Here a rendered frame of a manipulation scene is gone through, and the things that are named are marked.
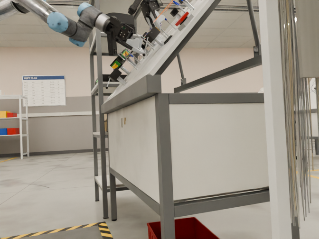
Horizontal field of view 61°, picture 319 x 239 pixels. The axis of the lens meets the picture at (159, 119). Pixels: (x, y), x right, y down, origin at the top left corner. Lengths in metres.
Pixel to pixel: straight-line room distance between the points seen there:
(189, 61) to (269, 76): 8.73
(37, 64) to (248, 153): 8.46
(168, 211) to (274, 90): 0.56
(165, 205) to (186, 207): 0.08
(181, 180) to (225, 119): 0.29
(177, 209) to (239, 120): 0.42
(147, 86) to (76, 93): 7.95
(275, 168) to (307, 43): 0.30
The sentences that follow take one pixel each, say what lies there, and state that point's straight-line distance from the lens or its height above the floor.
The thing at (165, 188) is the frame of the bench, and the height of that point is 0.47.
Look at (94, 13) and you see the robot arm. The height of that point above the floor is 1.21.
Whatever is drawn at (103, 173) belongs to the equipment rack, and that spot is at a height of 0.34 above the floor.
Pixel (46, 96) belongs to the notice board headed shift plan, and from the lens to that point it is 8.96.
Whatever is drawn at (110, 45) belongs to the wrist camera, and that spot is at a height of 1.07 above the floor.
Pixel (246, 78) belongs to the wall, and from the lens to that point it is 9.99.
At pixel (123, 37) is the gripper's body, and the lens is 1.29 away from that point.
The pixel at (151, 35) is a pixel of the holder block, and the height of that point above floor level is 1.11.
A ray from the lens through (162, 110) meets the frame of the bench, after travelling 0.95.
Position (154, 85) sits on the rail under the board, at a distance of 0.95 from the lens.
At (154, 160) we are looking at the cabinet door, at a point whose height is 0.56.
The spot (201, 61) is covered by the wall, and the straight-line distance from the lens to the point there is 9.48.
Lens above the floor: 0.68
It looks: 2 degrees up
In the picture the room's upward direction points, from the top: 3 degrees counter-clockwise
